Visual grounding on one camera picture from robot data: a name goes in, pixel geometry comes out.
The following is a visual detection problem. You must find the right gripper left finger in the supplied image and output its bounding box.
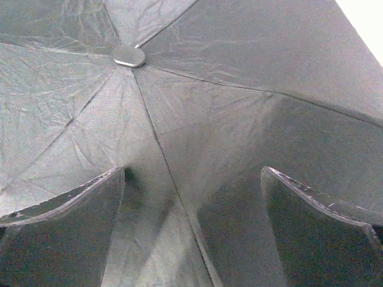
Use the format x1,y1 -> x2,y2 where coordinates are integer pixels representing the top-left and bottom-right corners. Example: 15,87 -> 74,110
1,167 -> 125,286

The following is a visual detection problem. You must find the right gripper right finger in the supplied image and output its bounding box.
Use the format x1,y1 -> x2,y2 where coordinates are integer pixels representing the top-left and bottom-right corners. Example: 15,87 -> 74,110
260,167 -> 382,286

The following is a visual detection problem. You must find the black folding umbrella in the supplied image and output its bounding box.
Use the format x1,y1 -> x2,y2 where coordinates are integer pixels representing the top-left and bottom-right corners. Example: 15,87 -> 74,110
1,1 -> 382,286

